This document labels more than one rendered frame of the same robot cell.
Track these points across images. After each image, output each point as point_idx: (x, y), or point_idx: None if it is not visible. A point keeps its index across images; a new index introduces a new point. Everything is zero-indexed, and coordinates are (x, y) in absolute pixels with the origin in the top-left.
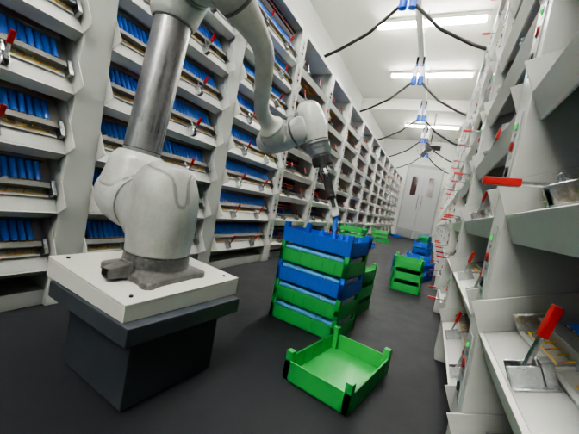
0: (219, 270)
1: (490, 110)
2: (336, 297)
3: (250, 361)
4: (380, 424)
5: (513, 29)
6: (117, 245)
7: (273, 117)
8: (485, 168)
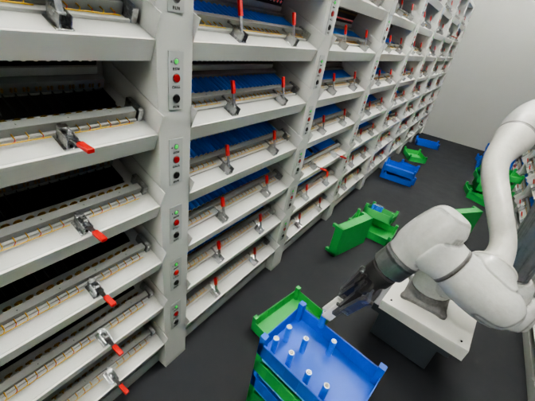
0: (398, 308)
1: (212, 124)
2: None
3: (348, 338)
4: (279, 292)
5: (251, 48)
6: None
7: (486, 249)
8: (230, 181)
